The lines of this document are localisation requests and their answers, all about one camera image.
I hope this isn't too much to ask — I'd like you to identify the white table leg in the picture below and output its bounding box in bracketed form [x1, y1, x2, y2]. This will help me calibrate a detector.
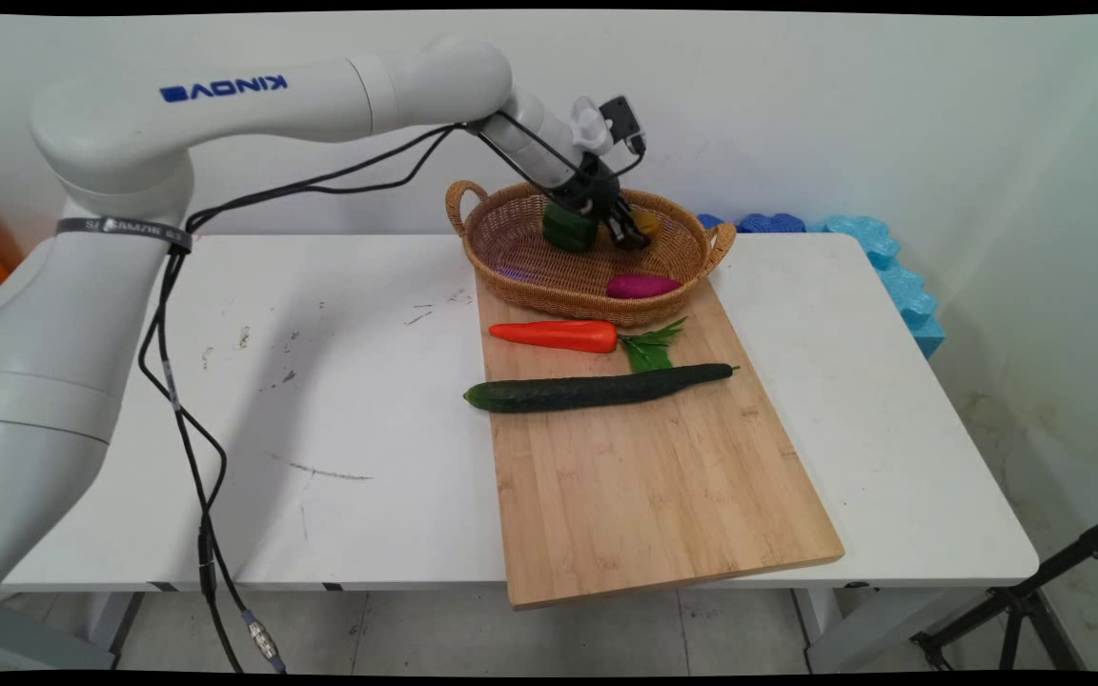
[77, 591, 146, 670]
[794, 585, 950, 674]

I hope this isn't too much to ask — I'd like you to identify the dark green toy cucumber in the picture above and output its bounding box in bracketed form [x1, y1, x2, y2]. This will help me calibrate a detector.
[462, 362, 740, 415]

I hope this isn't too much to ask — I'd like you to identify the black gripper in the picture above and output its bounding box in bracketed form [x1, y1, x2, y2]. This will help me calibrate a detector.
[549, 154, 652, 252]

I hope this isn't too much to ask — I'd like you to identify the light blue foam mat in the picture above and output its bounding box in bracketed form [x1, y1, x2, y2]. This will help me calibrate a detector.
[808, 214, 946, 360]

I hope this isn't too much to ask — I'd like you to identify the bamboo cutting board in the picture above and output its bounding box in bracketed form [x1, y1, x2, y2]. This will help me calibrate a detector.
[475, 272, 845, 611]

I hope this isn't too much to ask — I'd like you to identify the green toy bell pepper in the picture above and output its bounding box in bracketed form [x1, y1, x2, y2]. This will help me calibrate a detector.
[541, 200, 600, 254]

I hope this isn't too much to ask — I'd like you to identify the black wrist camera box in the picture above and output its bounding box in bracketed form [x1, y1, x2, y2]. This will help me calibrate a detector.
[600, 95, 647, 156]

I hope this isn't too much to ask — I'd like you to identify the orange toy carrot with leaves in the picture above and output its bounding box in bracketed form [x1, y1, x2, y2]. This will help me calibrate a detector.
[489, 316, 689, 374]

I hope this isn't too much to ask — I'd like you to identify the black strap band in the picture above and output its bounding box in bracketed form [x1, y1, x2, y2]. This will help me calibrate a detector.
[55, 216, 194, 254]

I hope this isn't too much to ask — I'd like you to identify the woven wicker basket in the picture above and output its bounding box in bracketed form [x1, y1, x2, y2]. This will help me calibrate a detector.
[445, 179, 737, 329]

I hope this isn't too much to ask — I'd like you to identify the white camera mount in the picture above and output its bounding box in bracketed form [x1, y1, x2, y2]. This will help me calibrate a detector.
[569, 95, 613, 155]

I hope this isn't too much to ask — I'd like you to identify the purple toy sweet potato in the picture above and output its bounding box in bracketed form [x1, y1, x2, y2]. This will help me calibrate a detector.
[605, 273, 682, 301]

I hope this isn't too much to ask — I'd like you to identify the black tripod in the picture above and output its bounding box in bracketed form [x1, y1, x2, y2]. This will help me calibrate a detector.
[910, 509, 1098, 673]

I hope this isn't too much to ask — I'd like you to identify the black cable with metal connector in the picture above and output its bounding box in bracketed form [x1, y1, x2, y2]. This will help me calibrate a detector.
[136, 122, 474, 670]

